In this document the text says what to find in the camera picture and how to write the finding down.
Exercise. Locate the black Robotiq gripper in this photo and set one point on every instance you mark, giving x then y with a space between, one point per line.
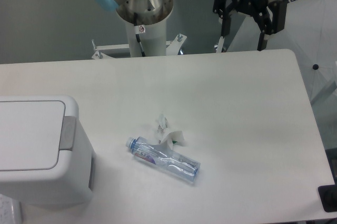
269 15

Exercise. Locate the white trash can body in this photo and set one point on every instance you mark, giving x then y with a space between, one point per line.
70 181

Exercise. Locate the white trash can lid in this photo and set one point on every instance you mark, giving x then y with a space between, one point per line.
30 134

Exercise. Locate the clear crumpled plastic wrapper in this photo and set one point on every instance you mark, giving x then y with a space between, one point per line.
162 124

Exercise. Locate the white crumpled paper scrap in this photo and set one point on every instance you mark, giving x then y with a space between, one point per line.
167 140

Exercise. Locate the clear plastic water bottle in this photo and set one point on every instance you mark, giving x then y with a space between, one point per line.
164 158

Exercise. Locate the black device at table edge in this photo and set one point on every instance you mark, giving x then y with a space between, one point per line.
327 195

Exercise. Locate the grey lid push button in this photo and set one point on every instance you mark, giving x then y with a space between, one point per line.
67 133

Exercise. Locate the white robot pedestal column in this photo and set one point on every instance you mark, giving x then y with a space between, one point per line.
146 40

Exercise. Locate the white metal base frame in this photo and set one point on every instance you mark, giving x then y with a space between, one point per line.
106 51

